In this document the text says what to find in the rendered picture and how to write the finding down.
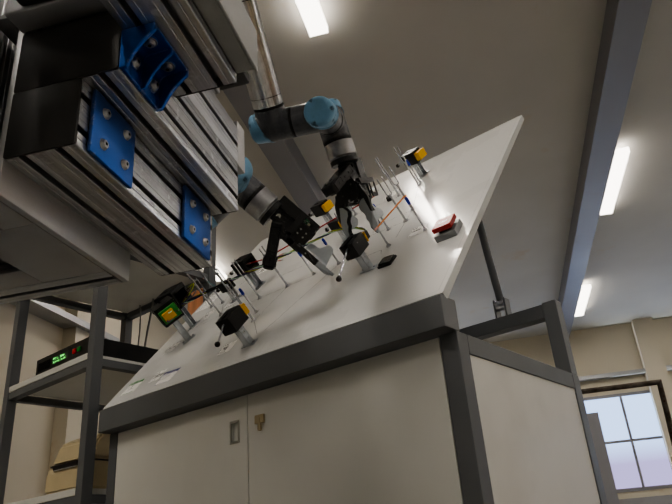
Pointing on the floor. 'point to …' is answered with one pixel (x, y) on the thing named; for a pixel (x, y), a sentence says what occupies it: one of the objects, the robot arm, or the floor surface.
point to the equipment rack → (85, 368)
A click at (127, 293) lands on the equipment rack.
